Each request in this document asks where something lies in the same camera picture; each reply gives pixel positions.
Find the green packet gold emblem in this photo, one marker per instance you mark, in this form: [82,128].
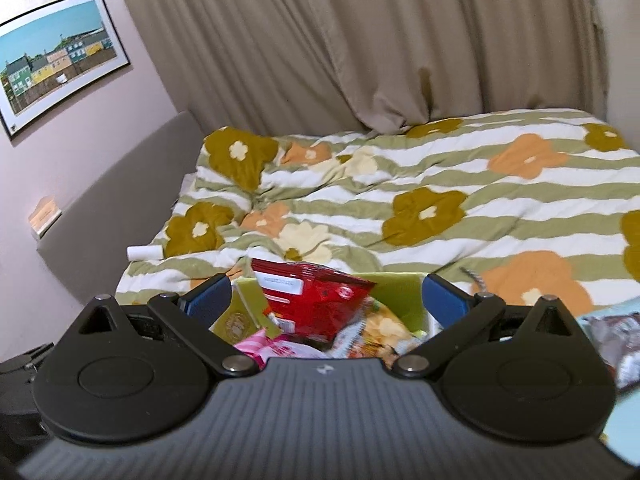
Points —
[240,320]

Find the green cardboard box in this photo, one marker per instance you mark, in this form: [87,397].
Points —
[400,292]

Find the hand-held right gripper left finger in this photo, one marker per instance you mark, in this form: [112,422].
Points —
[207,300]

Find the grey bed headboard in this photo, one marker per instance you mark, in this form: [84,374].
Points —
[120,195]

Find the yellow chips packet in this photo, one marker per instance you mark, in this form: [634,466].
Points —
[380,330]

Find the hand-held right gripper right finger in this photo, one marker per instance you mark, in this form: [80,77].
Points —
[447,302]

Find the pink patterned snack packet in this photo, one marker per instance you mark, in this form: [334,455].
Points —
[260,347]

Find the grey snack packet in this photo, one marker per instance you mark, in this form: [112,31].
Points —
[617,345]

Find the floral striped blanket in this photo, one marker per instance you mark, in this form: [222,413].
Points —
[425,200]

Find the red snack packet white label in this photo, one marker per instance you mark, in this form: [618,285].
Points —
[315,305]

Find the framed houses wall poster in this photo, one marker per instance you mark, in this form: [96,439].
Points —
[55,55]

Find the beige curtain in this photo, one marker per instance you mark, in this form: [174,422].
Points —
[350,35]

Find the white paper roll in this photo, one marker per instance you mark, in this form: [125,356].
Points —
[145,253]

